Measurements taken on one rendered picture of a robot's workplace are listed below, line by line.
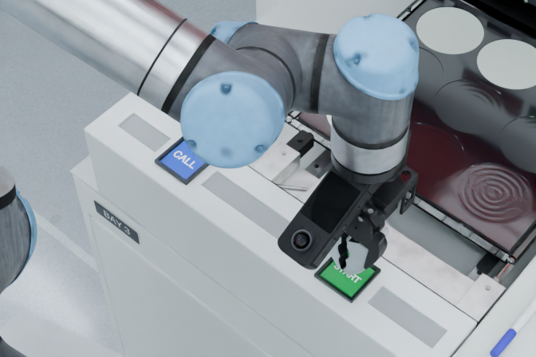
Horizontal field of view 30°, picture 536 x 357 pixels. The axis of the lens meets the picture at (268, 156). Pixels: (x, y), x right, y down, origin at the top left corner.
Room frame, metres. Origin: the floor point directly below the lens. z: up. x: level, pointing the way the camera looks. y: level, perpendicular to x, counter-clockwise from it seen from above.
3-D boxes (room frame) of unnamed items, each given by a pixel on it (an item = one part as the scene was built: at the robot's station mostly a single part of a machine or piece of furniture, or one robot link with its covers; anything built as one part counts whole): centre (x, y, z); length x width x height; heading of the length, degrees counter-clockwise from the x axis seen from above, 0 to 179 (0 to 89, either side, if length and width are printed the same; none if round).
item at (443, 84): (0.93, -0.29, 0.90); 0.34 x 0.34 x 0.01; 49
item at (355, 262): (0.62, -0.11, 1.01); 0.06 x 0.03 x 0.09; 139
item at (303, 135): (0.87, -0.04, 0.90); 0.04 x 0.02 x 0.03; 139
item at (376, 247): (0.60, -0.10, 1.06); 0.05 x 0.02 x 0.09; 49
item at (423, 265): (0.72, -0.12, 0.87); 0.36 x 0.08 x 0.03; 49
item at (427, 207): (0.79, -0.17, 0.90); 0.38 x 0.01 x 0.01; 49
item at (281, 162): (0.82, 0.00, 0.89); 0.08 x 0.03 x 0.03; 139
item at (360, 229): (0.63, -0.10, 1.12); 0.09 x 0.08 x 0.12; 139
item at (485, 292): (0.61, -0.25, 0.89); 0.08 x 0.03 x 0.03; 139
